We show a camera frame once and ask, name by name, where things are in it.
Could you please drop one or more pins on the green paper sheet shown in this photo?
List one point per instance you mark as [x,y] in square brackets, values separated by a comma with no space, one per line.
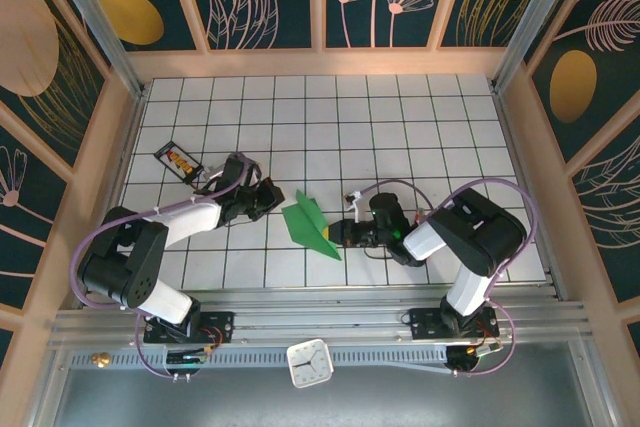
[305,227]

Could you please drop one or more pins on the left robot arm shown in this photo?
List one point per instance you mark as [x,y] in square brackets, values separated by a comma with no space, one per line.
[125,267]

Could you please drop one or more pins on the white square clock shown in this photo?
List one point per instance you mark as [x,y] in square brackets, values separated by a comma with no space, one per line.
[310,362]

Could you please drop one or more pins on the black yellow battery pack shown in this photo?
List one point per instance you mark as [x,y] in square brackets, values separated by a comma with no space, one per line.
[177,161]

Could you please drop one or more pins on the grey metal panel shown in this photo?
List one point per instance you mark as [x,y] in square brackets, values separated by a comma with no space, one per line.
[400,402]

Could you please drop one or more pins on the brass knob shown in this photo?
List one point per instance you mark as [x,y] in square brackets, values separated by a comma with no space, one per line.
[100,360]

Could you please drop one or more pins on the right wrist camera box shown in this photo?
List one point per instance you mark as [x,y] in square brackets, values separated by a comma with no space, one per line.
[356,207]

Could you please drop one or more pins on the aluminium mounting rail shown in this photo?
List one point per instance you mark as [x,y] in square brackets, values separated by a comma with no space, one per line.
[325,317]

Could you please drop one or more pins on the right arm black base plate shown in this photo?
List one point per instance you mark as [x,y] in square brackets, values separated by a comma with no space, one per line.
[425,319]

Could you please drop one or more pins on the aluminium table side rail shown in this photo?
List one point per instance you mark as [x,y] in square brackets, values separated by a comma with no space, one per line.
[515,147]
[129,142]

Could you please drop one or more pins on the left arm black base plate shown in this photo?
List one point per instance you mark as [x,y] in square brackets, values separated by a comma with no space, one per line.
[220,322]

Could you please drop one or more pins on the aluminium frame post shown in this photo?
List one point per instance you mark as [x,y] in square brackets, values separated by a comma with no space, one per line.
[532,17]
[100,27]

